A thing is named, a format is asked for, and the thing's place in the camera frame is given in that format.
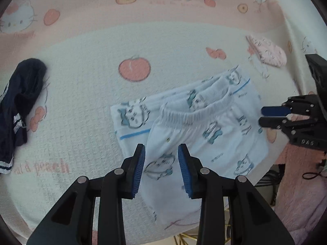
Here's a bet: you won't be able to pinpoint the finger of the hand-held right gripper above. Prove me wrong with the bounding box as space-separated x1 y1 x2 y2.
261 94 320 118
259 117 319 136

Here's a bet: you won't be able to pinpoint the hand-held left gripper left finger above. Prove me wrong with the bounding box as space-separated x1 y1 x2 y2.
27 143 146 245

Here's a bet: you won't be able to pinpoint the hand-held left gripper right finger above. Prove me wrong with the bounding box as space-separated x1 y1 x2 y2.
178 143 294 245

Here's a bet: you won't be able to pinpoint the navy shorts with white stripes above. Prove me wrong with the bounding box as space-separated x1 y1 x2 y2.
0 58 48 174

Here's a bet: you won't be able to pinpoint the black wrist strap cord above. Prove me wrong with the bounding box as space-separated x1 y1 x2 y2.
303 172 324 182

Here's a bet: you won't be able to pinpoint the gold wire stool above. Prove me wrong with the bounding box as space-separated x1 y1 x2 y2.
174 208 233 245

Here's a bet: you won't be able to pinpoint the person's pink plush clothing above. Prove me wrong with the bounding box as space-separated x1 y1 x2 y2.
274 143 327 245

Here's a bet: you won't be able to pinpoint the pink folded printed garment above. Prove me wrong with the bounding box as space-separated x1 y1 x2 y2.
246 35 287 68

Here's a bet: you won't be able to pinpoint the pink cartoon cat printed blanket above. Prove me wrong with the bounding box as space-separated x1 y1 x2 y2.
0 0 327 243

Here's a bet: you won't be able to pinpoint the light blue printed pajama shorts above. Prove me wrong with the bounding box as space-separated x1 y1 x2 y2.
110 65 269 225

